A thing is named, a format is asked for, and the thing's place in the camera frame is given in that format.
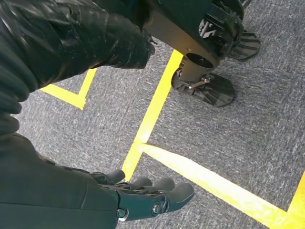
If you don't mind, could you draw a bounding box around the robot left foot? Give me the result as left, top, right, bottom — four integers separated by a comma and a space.
228, 30, 261, 61

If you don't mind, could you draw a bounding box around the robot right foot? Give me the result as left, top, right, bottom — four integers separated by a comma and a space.
171, 72, 236, 108

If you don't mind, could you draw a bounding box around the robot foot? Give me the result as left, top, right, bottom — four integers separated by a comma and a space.
228, 30, 261, 61
171, 72, 236, 108

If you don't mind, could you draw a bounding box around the robot left leg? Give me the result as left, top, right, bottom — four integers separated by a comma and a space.
199, 0, 246, 59

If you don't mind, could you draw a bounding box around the black shiny fabric cover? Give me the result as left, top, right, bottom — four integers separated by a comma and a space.
0, 0, 156, 95

